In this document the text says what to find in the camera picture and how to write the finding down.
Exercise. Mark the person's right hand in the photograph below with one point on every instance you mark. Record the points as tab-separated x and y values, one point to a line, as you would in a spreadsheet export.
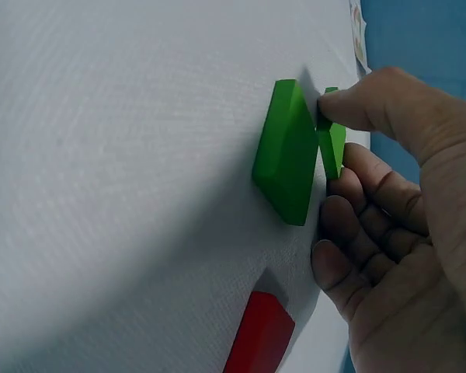
442	241

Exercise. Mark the small green wooden block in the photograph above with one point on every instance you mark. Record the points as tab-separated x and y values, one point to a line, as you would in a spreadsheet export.
334	149

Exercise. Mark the large green wooden block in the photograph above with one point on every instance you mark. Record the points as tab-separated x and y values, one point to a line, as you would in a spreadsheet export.
285	155

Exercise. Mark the red wooden block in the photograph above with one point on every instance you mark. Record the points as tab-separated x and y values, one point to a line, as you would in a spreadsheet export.
260	334

